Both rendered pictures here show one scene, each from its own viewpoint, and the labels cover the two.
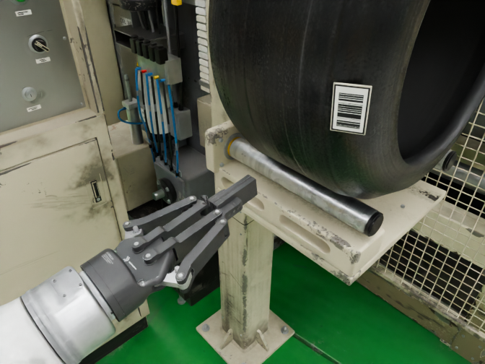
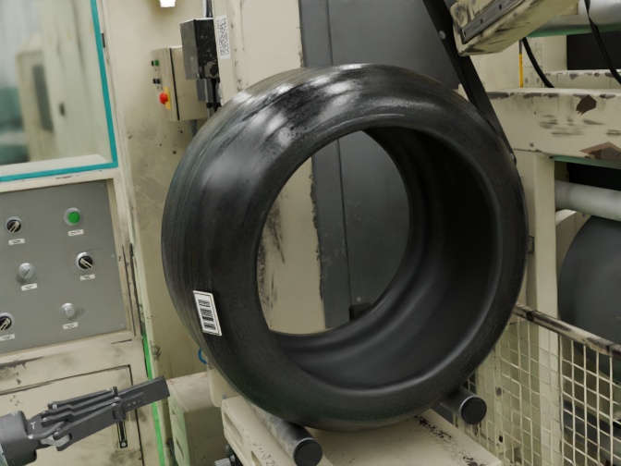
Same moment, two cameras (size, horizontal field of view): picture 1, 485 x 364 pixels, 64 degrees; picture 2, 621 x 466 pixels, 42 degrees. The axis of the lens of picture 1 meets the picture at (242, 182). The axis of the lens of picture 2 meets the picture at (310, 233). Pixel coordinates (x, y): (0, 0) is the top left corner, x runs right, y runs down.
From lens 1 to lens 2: 0.86 m
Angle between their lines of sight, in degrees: 31
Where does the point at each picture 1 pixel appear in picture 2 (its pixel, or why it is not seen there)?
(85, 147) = (115, 374)
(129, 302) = (16, 447)
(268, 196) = (247, 429)
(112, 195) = (143, 443)
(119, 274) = (15, 423)
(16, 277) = not seen: outside the picture
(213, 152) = (212, 378)
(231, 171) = (230, 404)
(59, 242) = not seen: outside the picture
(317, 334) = not seen: outside the picture
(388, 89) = (241, 299)
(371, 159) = (251, 364)
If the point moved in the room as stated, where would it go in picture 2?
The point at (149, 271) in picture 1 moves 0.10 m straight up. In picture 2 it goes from (40, 430) to (29, 362)
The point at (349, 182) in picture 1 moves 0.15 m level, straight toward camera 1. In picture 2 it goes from (251, 392) to (170, 434)
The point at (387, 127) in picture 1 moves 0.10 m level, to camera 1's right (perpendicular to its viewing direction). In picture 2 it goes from (257, 334) to (325, 337)
